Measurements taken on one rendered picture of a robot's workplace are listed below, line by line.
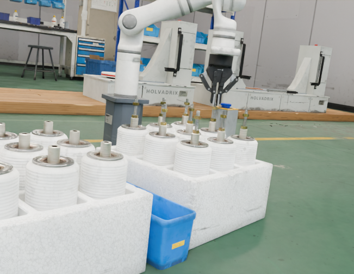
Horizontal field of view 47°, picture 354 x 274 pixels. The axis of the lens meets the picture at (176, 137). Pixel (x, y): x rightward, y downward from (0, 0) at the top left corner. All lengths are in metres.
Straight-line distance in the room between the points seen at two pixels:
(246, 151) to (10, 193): 0.73
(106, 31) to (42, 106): 4.77
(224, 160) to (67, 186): 0.51
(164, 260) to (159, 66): 2.75
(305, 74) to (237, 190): 3.68
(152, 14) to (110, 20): 6.08
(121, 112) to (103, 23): 6.07
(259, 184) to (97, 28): 6.50
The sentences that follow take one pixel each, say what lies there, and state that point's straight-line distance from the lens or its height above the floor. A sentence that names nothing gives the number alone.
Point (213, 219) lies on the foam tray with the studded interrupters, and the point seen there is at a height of 0.06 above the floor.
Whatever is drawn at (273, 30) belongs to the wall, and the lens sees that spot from 8.05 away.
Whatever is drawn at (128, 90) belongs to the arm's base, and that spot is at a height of 0.33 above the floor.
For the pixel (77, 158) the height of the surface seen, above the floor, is 0.23.
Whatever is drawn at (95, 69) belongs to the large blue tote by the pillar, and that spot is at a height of 0.24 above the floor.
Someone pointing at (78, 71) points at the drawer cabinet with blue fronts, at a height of 0.14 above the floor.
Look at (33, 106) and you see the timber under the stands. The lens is 2.95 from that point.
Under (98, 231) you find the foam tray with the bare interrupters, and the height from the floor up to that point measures 0.13.
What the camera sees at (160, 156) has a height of 0.20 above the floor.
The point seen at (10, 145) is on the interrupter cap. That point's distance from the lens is 0.89.
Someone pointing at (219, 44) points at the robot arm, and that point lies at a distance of 1.27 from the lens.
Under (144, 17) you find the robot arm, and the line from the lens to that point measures 1.57.
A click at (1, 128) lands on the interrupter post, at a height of 0.27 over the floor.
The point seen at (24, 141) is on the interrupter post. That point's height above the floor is 0.27.
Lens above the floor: 0.46
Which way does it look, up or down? 10 degrees down
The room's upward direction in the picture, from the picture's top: 6 degrees clockwise
